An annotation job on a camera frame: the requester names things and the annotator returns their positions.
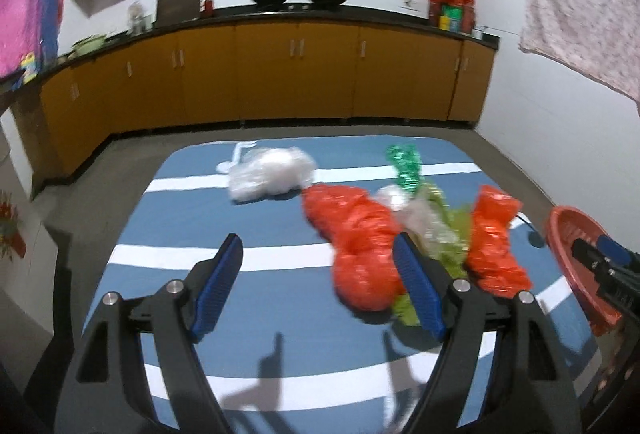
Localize floral hanging cloth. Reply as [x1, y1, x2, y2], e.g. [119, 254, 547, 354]
[518, 0, 640, 104]

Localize yellow-green plastic bag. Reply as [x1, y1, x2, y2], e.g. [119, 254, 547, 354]
[392, 187, 473, 327]

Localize pink hanging cloth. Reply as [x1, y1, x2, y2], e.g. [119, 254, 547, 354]
[0, 0, 66, 80]

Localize green foil bag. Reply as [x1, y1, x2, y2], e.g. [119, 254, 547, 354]
[386, 143, 423, 190]

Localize glass jar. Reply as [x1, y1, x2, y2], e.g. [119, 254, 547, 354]
[127, 0, 151, 35]

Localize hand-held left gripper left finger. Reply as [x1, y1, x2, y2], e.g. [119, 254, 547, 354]
[55, 234, 244, 434]

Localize large clear plastic bag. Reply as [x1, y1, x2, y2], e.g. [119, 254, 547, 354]
[227, 147, 317, 204]

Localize dark cutting board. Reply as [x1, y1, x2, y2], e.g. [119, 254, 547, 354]
[156, 0, 202, 26]

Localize red plastic bag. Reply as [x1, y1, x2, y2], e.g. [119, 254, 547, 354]
[301, 184, 406, 312]
[467, 185, 532, 299]

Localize red plastic basket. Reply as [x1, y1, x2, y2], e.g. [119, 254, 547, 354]
[545, 207, 640, 337]

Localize wooden base cabinets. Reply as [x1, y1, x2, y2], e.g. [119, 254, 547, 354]
[10, 22, 496, 195]

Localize flower wall sticker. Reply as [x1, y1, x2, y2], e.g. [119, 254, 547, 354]
[0, 189, 26, 260]

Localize black countertop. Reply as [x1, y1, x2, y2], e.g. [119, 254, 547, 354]
[0, 4, 501, 88]

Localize blue striped tablecloth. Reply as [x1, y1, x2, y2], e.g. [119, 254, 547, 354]
[82, 134, 601, 434]

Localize green box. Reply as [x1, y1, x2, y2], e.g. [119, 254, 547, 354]
[439, 4, 463, 31]

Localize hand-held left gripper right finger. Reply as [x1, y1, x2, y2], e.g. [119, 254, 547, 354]
[394, 233, 583, 434]

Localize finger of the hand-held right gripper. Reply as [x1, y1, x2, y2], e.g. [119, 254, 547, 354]
[571, 238, 608, 277]
[597, 235, 640, 265]

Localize green basin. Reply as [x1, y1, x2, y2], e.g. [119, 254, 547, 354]
[72, 34, 107, 58]

